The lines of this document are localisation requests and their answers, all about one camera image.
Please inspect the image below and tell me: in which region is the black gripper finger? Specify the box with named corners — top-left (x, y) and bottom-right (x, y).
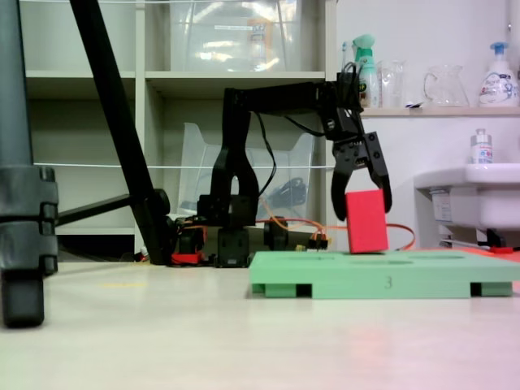
top-left (330, 168), bottom-right (353, 223)
top-left (362, 131), bottom-right (393, 213)

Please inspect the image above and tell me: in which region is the red square block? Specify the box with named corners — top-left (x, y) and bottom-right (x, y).
top-left (344, 188), bottom-right (390, 255)

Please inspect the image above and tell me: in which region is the clear measuring cup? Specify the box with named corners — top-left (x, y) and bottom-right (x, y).
top-left (377, 59), bottom-right (408, 109)

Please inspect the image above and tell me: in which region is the green shape sorter board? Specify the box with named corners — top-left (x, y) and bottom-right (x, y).
top-left (248, 249), bottom-right (520, 301)

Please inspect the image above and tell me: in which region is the green capped spray bottle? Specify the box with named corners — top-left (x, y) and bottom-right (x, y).
top-left (350, 33), bottom-right (379, 109)

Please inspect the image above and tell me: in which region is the clear glass jug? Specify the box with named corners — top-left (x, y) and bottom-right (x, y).
top-left (422, 64), bottom-right (471, 108)

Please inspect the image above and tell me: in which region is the small clear bottle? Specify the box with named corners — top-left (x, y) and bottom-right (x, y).
top-left (470, 128), bottom-right (494, 165)

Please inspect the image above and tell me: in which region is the white sink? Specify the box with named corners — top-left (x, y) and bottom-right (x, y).
top-left (413, 162), bottom-right (520, 233)

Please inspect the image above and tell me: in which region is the white pump soap bottle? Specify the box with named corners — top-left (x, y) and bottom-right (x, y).
top-left (478, 41), bottom-right (520, 108)

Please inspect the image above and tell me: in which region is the clear plastic storage box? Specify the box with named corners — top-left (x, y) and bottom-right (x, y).
top-left (167, 0), bottom-right (305, 73)

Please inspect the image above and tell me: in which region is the red printed clamp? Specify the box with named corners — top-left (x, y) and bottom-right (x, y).
top-left (169, 250), bottom-right (206, 267)

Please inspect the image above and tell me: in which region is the beige shelf unit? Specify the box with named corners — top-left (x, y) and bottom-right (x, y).
top-left (18, 0), bottom-right (339, 247)

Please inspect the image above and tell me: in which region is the black tripod leg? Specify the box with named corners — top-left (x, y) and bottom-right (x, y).
top-left (0, 0), bottom-right (59, 329)
top-left (68, 0), bottom-right (172, 266)

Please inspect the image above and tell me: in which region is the black tripod brace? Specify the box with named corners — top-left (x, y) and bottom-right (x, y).
top-left (55, 193), bottom-right (132, 227)

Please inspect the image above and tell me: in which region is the thin orange wire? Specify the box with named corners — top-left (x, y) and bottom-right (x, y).
top-left (258, 201), bottom-right (416, 254)

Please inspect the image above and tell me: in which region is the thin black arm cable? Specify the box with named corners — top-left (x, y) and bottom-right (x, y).
top-left (252, 111), bottom-right (278, 201)

